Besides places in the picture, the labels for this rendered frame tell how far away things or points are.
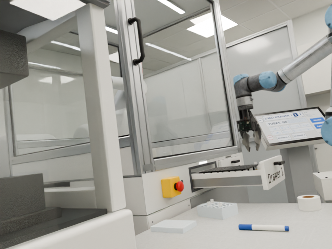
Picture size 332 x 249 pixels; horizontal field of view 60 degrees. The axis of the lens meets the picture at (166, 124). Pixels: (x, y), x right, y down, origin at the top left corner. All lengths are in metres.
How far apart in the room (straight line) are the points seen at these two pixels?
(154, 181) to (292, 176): 1.29
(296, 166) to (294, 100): 0.84
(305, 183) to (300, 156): 0.19
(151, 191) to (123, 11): 0.69
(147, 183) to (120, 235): 0.48
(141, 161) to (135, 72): 0.34
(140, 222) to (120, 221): 0.49
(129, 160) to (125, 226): 0.49
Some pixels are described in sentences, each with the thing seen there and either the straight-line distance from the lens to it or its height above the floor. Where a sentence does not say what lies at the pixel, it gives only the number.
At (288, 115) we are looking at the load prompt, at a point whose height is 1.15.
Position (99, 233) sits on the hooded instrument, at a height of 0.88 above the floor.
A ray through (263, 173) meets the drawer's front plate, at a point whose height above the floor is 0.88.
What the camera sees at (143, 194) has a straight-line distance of 1.06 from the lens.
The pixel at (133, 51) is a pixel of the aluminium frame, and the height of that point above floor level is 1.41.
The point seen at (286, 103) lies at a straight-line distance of 2.87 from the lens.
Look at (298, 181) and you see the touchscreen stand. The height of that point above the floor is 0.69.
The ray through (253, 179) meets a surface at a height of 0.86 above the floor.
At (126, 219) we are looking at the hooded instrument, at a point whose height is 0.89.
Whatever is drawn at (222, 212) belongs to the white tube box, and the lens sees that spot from 1.04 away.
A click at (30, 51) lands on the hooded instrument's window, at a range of 0.55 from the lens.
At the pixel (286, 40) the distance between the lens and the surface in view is 2.96.
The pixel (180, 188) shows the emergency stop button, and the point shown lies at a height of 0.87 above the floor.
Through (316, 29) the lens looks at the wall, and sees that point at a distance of 5.02.
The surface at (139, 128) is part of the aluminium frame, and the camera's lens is 1.07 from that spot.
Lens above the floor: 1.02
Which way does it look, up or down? 5 degrees up
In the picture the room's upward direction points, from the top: 7 degrees counter-clockwise
